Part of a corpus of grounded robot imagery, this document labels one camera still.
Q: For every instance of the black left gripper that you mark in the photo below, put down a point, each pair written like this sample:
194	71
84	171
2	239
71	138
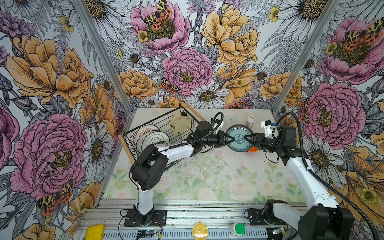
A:
221	141

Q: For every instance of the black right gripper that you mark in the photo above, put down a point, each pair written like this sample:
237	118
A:
258	139

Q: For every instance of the blue floral patterned plate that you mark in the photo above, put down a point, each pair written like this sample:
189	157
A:
238	132

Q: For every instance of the orange plate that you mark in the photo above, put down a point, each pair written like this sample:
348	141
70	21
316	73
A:
252	150

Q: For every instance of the cream plate front row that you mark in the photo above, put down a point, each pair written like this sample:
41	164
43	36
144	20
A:
180	123

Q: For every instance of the black wire dish rack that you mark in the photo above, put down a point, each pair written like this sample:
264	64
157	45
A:
160	118

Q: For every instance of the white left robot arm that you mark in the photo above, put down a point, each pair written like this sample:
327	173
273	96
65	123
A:
146	171

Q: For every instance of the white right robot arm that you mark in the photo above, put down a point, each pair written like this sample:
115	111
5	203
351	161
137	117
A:
324	219

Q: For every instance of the white pill bottle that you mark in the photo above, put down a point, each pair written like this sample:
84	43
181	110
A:
250	121

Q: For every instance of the large white back plate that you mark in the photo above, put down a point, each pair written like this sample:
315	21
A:
151	138

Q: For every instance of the brown patterned back plate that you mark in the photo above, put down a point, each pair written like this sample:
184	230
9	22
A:
142	130

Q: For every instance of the green push button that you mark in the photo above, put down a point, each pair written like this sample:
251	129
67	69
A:
237	229

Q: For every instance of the small green circuit board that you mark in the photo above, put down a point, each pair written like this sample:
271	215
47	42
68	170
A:
149	233

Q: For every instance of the yellow sponge block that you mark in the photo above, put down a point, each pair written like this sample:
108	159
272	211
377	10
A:
95	232

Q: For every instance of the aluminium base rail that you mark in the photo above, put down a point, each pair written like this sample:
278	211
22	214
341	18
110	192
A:
181	217

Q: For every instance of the aluminium right corner post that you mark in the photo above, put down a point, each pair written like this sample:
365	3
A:
323	22

